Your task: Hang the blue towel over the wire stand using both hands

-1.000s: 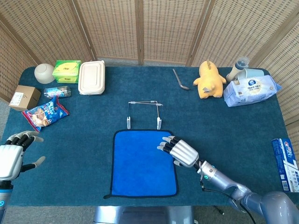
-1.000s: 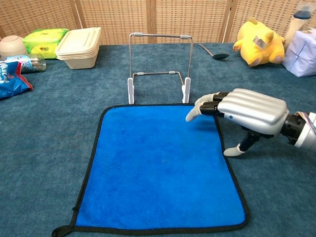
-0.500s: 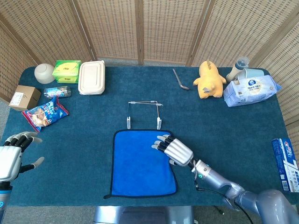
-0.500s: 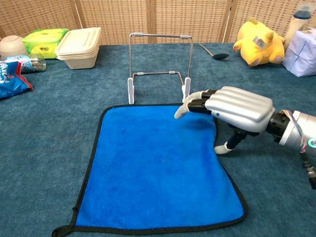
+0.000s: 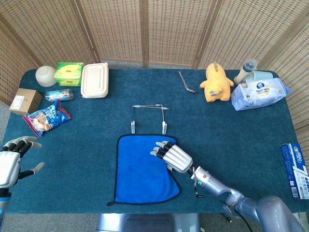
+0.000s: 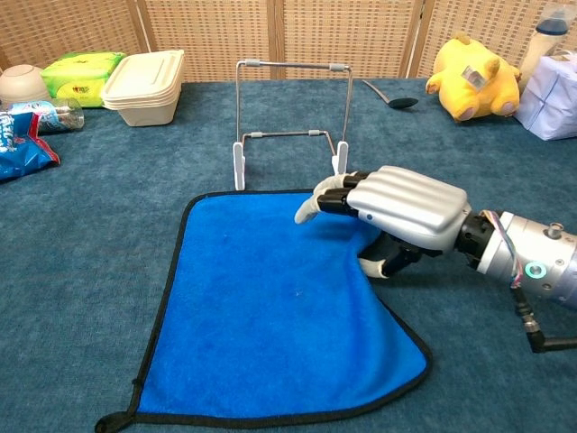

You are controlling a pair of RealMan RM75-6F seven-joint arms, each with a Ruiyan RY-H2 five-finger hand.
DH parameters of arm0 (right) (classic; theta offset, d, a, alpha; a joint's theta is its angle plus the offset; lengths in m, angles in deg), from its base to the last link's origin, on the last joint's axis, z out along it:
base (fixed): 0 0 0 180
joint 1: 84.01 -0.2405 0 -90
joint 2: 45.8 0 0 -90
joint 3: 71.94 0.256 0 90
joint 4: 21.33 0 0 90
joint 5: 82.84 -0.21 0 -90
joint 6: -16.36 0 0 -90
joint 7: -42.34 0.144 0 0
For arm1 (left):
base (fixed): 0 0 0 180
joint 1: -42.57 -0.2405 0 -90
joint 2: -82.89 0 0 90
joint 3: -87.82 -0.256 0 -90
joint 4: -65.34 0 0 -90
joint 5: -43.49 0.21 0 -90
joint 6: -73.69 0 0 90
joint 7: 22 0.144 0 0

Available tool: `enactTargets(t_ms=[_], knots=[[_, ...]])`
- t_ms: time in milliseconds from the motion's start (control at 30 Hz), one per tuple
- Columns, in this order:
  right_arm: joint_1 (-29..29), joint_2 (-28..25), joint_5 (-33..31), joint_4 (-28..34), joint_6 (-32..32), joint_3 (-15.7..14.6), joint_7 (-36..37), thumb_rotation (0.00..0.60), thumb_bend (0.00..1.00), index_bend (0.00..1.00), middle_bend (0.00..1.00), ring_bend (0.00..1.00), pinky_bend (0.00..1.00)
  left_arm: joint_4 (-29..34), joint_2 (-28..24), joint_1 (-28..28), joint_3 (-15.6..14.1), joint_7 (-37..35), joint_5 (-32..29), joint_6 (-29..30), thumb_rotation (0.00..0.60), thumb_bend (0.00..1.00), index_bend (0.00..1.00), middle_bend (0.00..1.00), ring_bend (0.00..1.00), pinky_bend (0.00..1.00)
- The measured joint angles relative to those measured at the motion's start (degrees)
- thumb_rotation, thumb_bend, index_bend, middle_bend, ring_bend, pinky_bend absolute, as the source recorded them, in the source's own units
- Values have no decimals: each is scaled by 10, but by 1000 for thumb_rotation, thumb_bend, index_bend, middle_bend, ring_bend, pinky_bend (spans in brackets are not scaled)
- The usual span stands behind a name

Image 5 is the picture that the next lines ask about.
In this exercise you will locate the beige lidded lunch box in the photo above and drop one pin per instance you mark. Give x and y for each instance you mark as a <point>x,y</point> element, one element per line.
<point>94,81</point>

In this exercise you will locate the white upturned bowl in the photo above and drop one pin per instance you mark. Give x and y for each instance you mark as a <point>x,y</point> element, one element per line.
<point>46,75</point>

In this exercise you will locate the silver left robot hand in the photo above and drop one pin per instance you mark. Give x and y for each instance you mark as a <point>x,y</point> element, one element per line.
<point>9,166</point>

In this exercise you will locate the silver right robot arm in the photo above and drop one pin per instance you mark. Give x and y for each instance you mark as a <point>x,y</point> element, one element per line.
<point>265,210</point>

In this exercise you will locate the metal spoon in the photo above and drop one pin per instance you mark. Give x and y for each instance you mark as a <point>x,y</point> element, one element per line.
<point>190,90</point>

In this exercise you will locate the clear jar with blue label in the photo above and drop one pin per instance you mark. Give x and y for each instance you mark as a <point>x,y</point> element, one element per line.
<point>59,95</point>

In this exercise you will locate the light blue cup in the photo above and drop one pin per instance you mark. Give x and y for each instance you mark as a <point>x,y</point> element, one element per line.
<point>263,75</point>

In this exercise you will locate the yellow plush toy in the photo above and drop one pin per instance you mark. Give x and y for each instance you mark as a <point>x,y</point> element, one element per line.
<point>217,83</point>

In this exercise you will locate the black table foot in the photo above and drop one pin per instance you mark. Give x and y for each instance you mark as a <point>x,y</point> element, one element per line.
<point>228,219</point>

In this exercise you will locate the wet wipes pack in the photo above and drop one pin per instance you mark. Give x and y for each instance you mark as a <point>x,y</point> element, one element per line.
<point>259,95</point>

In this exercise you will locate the green tissue box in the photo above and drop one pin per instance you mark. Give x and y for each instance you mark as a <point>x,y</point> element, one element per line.
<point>68,72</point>

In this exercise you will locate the blue microfibre cloth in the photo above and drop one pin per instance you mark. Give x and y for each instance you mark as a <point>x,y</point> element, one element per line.
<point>137,174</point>

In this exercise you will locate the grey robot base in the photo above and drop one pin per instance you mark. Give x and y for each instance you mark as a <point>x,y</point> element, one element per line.
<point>147,223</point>

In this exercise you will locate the blue and red snack bag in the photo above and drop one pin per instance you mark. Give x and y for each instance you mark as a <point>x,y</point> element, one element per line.
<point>46,118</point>

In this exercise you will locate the small cardboard box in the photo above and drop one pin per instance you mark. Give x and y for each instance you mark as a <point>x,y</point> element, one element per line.
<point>25,101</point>

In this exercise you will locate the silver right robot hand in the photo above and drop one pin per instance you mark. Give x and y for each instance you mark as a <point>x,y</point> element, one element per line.
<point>178,158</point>

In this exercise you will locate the teal table carpet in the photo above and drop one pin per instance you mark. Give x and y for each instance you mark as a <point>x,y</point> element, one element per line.
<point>229,145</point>

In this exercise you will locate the blue white toothpaste box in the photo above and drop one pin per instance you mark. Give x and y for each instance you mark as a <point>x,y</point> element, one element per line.
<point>295,166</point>

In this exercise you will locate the beige bottle with grey cap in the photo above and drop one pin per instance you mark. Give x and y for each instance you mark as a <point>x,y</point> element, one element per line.
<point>241,75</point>

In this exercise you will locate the woven bamboo folding screen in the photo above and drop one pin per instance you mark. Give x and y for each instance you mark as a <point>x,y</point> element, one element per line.
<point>116,29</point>

